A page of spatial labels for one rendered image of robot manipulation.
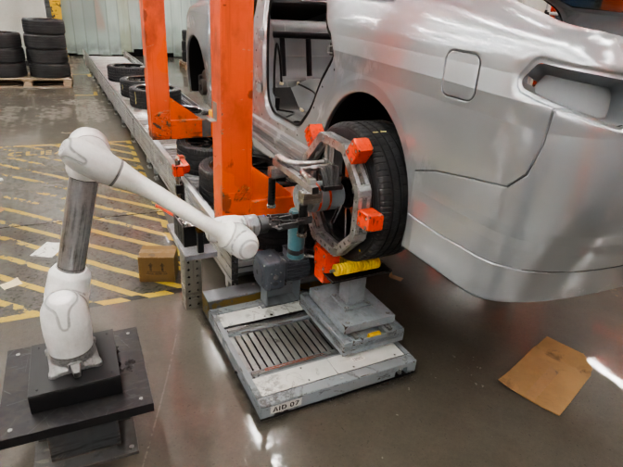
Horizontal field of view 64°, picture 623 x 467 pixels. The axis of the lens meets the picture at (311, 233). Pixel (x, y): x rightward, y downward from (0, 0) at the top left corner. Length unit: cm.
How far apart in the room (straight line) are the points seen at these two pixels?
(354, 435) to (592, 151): 144
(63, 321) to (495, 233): 151
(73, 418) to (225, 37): 167
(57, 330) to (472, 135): 157
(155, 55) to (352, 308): 266
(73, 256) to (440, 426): 168
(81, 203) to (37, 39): 828
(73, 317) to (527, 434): 193
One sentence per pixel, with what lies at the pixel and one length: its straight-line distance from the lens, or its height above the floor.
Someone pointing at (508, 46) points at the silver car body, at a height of 158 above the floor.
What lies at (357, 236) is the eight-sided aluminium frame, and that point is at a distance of 216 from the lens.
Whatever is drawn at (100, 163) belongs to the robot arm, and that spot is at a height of 114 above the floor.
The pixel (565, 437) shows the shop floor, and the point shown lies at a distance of 262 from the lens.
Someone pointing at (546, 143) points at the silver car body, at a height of 133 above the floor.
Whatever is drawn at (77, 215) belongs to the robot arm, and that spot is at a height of 90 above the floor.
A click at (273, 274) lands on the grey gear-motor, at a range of 267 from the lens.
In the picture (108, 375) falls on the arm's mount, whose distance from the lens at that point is 202.
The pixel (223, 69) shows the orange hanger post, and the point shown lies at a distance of 246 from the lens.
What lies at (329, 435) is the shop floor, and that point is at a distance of 229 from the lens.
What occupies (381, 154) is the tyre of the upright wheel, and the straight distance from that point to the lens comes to 215.
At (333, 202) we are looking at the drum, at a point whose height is 84.
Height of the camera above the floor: 166
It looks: 25 degrees down
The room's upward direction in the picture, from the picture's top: 4 degrees clockwise
